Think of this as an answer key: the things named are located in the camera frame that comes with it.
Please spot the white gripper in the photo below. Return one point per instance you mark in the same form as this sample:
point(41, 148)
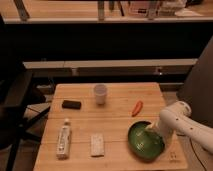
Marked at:
point(164, 131)

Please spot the green ceramic bowl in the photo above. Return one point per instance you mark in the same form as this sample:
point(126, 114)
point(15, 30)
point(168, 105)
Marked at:
point(146, 145)

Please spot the dark robot base panel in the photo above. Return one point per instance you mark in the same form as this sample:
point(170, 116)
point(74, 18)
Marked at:
point(197, 90)

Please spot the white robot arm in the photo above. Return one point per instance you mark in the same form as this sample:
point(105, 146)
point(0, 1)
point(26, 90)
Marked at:
point(175, 117)

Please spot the orange carrot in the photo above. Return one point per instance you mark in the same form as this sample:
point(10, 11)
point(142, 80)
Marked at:
point(138, 107)

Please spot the white paper cup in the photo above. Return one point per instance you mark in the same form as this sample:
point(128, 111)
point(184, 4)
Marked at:
point(100, 94)

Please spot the wooden table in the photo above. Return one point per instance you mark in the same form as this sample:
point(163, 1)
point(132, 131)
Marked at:
point(112, 120)

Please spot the black rectangular block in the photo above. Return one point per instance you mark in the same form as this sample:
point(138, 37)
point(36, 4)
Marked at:
point(71, 104)

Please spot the black chair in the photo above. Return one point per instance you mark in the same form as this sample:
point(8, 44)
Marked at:
point(16, 93)

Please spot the long grey shelf rail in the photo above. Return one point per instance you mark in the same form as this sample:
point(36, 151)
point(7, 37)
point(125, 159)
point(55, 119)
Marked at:
point(109, 63)

